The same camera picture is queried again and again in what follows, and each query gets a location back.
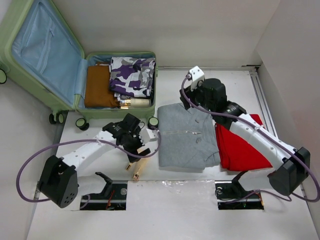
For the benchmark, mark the grey polo shirt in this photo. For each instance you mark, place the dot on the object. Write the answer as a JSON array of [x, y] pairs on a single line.
[[188, 138]]

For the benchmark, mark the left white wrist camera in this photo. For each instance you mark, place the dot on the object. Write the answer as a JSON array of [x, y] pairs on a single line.
[[147, 135]]

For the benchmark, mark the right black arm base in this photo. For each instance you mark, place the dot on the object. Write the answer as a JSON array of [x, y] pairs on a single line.
[[232, 196]]

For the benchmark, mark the red folded garment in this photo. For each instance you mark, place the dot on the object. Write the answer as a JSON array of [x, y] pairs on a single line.
[[236, 154]]

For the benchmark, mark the green suitcase blue lining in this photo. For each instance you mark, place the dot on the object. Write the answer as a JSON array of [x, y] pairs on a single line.
[[40, 53]]

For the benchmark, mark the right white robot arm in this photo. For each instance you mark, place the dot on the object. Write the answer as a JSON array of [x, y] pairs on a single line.
[[289, 166]]

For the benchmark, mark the clear glass perfume bottle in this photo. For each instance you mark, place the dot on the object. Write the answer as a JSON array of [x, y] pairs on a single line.
[[124, 103]]

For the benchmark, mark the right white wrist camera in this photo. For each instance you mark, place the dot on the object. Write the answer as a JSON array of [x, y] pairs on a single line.
[[196, 76]]

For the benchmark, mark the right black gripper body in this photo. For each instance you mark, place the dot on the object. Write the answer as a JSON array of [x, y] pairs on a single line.
[[197, 97]]

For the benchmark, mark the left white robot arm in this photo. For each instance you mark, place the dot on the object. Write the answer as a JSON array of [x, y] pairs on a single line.
[[61, 179]]

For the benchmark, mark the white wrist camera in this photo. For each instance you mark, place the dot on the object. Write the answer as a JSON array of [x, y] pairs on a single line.
[[196, 76], [147, 135]]

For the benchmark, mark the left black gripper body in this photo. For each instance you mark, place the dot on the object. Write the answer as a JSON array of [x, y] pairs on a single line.
[[133, 143]]

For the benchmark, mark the wide beige cosmetic tube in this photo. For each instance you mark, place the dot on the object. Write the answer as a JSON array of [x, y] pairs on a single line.
[[139, 168]]

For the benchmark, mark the gold cap lotion bottle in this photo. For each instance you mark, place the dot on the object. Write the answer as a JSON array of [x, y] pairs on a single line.
[[140, 103]]

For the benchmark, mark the brown garment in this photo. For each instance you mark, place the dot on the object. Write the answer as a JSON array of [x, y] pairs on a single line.
[[97, 92]]

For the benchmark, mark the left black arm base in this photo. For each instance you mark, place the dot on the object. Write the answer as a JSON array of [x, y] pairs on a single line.
[[100, 193]]

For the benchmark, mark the purple camouflage garment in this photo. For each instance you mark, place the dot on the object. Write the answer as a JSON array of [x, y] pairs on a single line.
[[132, 77]]

